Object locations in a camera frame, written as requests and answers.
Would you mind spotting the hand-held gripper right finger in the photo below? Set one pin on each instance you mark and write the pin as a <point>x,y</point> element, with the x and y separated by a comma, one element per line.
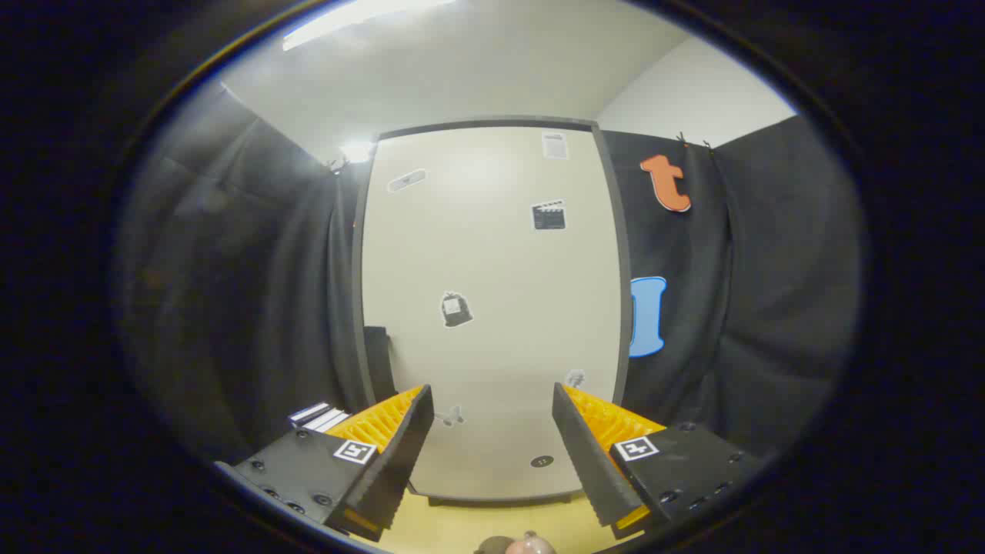
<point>585,462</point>

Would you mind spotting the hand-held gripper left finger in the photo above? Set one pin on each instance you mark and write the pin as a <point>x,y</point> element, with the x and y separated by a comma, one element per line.
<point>404,454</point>

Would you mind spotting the cream shoe cabinet door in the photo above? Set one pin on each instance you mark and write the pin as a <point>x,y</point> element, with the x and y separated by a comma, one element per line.
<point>492,269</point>

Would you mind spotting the grey shoe cabinet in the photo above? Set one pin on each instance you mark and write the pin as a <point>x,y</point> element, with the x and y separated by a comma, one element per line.
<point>485,121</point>

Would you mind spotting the white cover book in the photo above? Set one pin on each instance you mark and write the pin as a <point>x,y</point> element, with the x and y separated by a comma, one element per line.
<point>329,422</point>

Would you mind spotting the dark blue book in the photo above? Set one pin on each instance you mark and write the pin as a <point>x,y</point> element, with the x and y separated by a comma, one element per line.
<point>306,412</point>

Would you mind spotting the black backdrop cloth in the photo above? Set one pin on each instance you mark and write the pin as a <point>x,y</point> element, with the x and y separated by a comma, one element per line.
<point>231,269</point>

